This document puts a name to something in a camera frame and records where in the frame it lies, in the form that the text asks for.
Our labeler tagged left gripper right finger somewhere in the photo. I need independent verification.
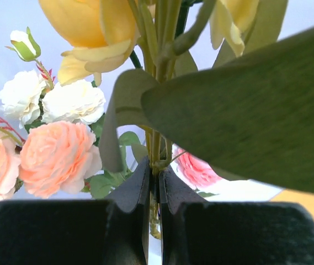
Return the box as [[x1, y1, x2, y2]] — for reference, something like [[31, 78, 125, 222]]
[[158, 169, 314, 264]]

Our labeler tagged pink rose stem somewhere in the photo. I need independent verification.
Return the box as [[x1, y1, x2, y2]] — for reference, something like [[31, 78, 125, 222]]
[[172, 145, 222, 198]]

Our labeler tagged peach and yellow flower stem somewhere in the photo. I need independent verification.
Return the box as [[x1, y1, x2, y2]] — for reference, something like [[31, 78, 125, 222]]
[[0, 119, 118, 201]]

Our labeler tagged white flower stem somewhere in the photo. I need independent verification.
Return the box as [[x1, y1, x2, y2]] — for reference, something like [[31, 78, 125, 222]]
[[0, 26, 107, 129]]

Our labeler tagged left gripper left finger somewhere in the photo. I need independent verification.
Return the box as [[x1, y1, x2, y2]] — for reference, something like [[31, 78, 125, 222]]
[[0, 158, 150, 264]]

